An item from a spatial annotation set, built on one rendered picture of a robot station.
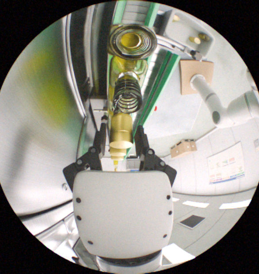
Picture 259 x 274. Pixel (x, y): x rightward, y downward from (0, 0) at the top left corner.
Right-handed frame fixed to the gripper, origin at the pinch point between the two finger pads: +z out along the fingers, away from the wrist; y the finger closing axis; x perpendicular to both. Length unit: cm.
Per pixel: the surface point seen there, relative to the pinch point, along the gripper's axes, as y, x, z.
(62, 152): -12.7, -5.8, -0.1
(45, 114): -12.9, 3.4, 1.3
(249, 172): 361, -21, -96
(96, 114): -12.4, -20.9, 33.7
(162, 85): 12.5, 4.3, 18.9
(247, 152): 361, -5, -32
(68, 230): -13.1, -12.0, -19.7
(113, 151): -1.0, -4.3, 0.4
